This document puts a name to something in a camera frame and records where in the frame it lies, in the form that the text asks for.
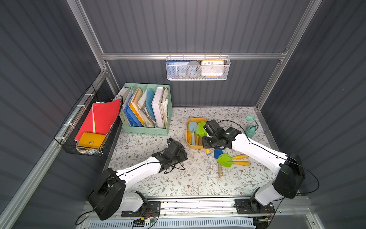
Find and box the black wire side basket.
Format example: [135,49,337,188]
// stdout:
[54,87,123,156]

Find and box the blue shovel wooden handle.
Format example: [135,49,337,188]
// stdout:
[214,148,223,177]

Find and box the green book organizer crate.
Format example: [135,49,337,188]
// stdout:
[120,83,173,136]

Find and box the yellow plastic storage box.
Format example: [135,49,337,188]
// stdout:
[186,118,207,149]

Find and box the light blue shovel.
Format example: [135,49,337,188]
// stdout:
[188,122,198,146]

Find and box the blue box in basket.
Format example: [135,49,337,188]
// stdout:
[166,60,190,81]

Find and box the red folder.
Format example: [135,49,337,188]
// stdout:
[74,99,121,141]

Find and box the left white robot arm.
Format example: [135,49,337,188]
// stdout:
[88,138,188,220]

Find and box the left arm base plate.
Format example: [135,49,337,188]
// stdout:
[121,201,161,218]

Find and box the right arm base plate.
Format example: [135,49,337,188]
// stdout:
[234,198,275,214]

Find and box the green pointed trowel yellow handle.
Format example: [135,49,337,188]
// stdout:
[195,118,208,146]

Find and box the yellow wallet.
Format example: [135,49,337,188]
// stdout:
[77,132,106,148]

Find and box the yellow white alarm clock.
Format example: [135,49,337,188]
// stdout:
[201,60,225,77]

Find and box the floral table mat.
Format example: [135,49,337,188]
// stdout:
[109,107,274,197]

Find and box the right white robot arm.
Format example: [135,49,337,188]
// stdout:
[203,120,305,209]

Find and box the white wire wall basket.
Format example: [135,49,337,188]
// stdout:
[165,55,231,81]

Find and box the grey tape roll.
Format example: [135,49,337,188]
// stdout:
[186,61,201,79]

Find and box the blue folder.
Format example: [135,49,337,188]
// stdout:
[124,105,143,127]

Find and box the white hardcover book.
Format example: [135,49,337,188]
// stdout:
[152,87,166,128]

